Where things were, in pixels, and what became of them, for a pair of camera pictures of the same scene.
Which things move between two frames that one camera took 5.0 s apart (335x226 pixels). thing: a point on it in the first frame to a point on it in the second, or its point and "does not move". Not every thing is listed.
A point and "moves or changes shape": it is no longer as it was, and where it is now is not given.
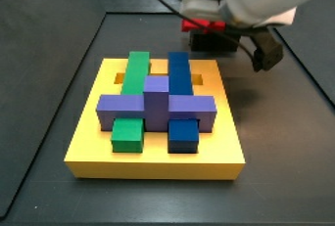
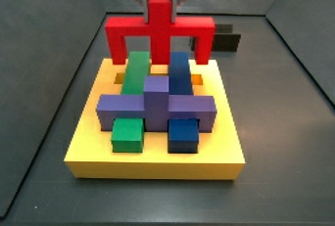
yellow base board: (216, 162) does not move
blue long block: (184, 131) does not move
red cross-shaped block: (212, 25) moves or changes shape
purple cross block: (156, 107) does not move
